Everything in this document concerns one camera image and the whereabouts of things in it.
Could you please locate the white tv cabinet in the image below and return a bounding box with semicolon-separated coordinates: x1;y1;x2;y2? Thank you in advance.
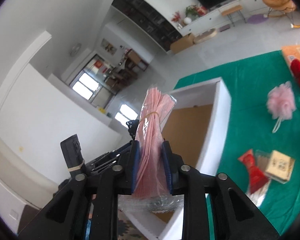
179;0;268;36

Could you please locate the red flowers white vase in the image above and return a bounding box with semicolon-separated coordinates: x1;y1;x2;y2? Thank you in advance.
171;11;192;29

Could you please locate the cotton swab bag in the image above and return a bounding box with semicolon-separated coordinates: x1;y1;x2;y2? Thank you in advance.
246;150;271;207

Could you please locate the small wooden bench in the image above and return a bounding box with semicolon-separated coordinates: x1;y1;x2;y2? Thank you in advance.
221;5;247;26

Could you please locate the green satin tablecloth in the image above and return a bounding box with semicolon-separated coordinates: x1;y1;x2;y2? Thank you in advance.
176;50;300;233

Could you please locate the beige tissue pack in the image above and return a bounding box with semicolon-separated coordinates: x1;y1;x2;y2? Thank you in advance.
265;150;295;184

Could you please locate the dark display shelf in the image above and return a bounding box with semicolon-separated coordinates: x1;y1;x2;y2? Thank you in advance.
112;0;182;51

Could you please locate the white cardboard box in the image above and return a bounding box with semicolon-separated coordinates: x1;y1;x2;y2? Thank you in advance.
125;77;231;239

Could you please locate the brown cardboard box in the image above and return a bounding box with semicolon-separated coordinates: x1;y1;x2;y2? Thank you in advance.
170;33;195;54

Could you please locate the pink paper pack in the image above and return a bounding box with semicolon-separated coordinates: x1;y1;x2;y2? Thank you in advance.
133;87;176;199

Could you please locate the orange book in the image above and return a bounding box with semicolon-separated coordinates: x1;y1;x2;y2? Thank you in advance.
281;45;300;75

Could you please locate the orange lounge chair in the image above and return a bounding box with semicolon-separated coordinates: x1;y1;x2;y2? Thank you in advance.
262;0;300;29

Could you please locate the red plastic packet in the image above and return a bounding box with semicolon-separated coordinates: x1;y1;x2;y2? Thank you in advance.
238;149;269;194

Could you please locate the pink mesh bath sponge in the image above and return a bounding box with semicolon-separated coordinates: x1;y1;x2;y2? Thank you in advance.
267;81;296;133

